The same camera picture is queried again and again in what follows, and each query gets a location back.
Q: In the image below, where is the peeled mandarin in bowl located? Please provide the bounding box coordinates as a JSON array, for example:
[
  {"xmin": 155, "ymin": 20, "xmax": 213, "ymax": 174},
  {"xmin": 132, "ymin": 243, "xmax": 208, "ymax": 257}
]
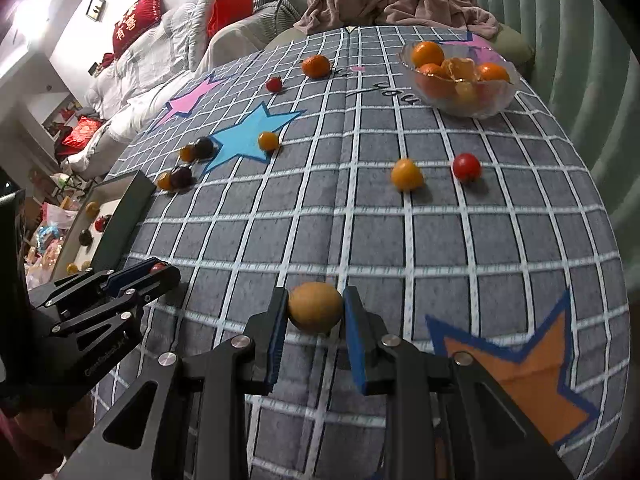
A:
[{"xmin": 442, "ymin": 58, "xmax": 478, "ymax": 82}]

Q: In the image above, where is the dark green white tray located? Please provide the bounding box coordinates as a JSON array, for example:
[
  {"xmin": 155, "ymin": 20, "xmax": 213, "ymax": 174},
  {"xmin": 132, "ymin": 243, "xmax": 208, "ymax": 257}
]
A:
[{"xmin": 51, "ymin": 170, "xmax": 155, "ymax": 281}]

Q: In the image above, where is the orange mandarin top in bowl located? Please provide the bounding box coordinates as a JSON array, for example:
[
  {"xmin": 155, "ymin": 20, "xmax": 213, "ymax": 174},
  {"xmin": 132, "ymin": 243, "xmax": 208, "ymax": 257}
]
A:
[{"xmin": 411, "ymin": 41, "xmax": 445, "ymax": 68}]

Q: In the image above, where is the orange mandarin on table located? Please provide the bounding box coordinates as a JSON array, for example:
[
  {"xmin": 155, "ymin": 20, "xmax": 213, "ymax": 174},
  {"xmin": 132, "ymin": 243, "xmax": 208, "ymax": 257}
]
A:
[{"xmin": 302, "ymin": 54, "xmax": 331, "ymax": 79}]

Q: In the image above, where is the yellow tomato lower left pair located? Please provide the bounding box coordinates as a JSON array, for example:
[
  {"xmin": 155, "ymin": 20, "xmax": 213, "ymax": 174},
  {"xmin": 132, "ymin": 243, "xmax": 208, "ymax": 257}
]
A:
[{"xmin": 155, "ymin": 171, "xmax": 174, "ymax": 192}]

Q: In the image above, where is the dark plum lower left pair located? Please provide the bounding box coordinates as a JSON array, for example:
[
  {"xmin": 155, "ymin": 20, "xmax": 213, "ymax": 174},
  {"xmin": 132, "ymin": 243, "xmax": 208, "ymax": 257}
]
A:
[{"xmin": 169, "ymin": 166, "xmax": 193, "ymax": 190}]

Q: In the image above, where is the colourful clutter pile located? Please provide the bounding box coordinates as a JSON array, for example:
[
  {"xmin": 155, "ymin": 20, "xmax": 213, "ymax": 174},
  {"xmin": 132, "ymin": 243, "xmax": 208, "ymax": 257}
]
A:
[{"xmin": 23, "ymin": 166, "xmax": 86, "ymax": 290}]

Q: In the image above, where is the dark plum pair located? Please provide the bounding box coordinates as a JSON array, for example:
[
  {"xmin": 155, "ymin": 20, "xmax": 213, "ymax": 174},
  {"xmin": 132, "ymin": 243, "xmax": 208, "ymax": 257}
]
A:
[
  {"xmin": 192, "ymin": 136, "xmax": 217, "ymax": 160},
  {"xmin": 169, "ymin": 166, "xmax": 193, "ymax": 190}
]

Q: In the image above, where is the yellow tomato pair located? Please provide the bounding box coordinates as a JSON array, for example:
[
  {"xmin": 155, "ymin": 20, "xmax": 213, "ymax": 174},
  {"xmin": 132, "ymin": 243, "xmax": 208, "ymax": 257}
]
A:
[
  {"xmin": 179, "ymin": 144, "xmax": 196, "ymax": 164},
  {"xmin": 155, "ymin": 171, "xmax": 174, "ymax": 192}
]

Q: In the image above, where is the small picture frame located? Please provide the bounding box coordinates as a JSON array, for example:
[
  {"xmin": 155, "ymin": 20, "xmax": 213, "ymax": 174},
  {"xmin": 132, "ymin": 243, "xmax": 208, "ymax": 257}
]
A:
[{"xmin": 86, "ymin": 0, "xmax": 106, "ymax": 22}]

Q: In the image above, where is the brown longan front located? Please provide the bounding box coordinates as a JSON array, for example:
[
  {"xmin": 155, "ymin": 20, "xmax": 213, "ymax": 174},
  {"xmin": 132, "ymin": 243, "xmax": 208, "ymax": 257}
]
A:
[{"xmin": 85, "ymin": 200, "xmax": 101, "ymax": 219}]

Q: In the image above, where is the red cushion on floor side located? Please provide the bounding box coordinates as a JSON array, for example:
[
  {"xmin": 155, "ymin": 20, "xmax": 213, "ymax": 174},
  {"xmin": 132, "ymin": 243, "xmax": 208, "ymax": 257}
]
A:
[{"xmin": 54, "ymin": 116, "xmax": 103, "ymax": 162}]

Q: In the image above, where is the small red tomato far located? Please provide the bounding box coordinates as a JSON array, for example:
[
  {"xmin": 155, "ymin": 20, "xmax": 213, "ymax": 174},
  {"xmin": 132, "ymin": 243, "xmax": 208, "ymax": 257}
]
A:
[{"xmin": 265, "ymin": 76, "xmax": 283, "ymax": 93}]

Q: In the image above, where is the red pillow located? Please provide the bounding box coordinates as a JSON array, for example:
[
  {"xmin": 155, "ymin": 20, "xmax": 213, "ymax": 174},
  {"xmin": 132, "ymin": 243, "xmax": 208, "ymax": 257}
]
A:
[{"xmin": 206, "ymin": 0, "xmax": 254, "ymax": 38}]

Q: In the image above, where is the orange mandarin in bowl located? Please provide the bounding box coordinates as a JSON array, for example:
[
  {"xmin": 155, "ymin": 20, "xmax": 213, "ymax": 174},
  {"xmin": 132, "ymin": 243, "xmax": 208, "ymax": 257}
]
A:
[
  {"xmin": 476, "ymin": 62, "xmax": 511, "ymax": 82},
  {"xmin": 416, "ymin": 63, "xmax": 456, "ymax": 100},
  {"xmin": 411, "ymin": 41, "xmax": 445, "ymax": 68}
]

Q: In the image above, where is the orange mandarin right in bowl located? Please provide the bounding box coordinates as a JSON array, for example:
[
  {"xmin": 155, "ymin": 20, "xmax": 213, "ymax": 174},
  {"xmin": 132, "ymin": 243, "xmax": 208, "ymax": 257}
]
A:
[{"xmin": 476, "ymin": 62, "xmax": 511, "ymax": 82}]

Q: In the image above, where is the dark plum upper left pair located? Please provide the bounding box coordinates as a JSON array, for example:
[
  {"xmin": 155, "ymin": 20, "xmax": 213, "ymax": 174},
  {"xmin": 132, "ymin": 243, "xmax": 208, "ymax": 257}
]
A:
[{"xmin": 192, "ymin": 136, "xmax": 217, "ymax": 160}]

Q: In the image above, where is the grey checked star tablecloth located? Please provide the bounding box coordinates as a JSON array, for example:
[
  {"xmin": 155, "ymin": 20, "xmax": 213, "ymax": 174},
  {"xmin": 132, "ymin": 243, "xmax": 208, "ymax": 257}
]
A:
[{"xmin": 94, "ymin": 27, "xmax": 630, "ymax": 479}]

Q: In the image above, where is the clear glass fruit bowl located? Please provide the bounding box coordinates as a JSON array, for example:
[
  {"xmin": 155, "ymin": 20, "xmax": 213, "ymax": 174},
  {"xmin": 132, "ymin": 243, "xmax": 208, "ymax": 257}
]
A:
[{"xmin": 398, "ymin": 41, "xmax": 520, "ymax": 119}]

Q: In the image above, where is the red embroidered cushion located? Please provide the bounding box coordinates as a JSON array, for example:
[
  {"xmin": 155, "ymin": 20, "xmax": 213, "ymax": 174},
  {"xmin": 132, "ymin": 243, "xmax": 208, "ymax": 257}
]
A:
[{"xmin": 113, "ymin": 0, "xmax": 163, "ymax": 58}]

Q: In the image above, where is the yellow tomato upper left pair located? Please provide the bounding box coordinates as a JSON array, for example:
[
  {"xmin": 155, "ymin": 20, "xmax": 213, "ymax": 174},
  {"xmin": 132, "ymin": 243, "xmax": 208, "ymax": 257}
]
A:
[{"xmin": 179, "ymin": 144, "xmax": 196, "ymax": 164}]

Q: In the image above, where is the mint green curtain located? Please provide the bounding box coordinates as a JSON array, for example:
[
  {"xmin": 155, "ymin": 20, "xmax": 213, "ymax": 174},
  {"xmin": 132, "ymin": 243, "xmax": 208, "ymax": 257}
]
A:
[{"xmin": 477, "ymin": 0, "xmax": 639, "ymax": 289}]

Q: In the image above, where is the yellow tomato on blue star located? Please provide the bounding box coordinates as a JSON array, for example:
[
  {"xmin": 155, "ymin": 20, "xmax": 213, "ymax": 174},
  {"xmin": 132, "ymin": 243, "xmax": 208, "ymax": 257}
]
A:
[{"xmin": 257, "ymin": 131, "xmax": 280, "ymax": 153}]

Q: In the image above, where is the pink blanket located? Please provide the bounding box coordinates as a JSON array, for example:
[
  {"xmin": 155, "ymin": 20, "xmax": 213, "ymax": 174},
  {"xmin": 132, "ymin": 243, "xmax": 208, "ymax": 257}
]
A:
[{"xmin": 294, "ymin": 0, "xmax": 500, "ymax": 39}]

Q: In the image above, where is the orange mandarin left in bowl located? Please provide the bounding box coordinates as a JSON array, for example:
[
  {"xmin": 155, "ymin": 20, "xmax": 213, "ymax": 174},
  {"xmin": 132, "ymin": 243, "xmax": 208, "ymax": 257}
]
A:
[{"xmin": 416, "ymin": 63, "xmax": 456, "ymax": 100}]

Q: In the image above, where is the white covered sofa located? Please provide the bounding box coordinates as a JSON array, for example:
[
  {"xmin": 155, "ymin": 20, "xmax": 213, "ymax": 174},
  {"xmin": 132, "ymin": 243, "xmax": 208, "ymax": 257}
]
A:
[{"xmin": 61, "ymin": 0, "xmax": 272, "ymax": 180}]

